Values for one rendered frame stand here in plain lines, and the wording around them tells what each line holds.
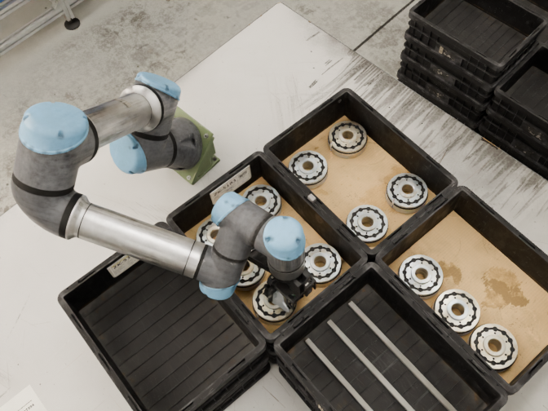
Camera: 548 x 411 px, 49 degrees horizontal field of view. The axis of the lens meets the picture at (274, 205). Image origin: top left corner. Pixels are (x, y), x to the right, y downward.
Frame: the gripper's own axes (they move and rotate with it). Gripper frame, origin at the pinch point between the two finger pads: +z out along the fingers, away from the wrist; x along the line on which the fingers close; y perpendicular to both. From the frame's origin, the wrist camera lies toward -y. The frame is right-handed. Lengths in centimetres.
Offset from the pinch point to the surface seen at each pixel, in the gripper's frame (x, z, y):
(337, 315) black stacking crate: 5.3, 2.3, 12.4
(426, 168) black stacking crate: 46.9, -4.6, 4.0
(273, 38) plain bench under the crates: 64, 15, -69
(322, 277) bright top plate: 8.8, -0.8, 4.4
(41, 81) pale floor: 14, 85, -183
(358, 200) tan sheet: 31.5, 2.2, -4.3
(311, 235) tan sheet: 16.0, 2.2, -6.0
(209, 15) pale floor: 98, 85, -155
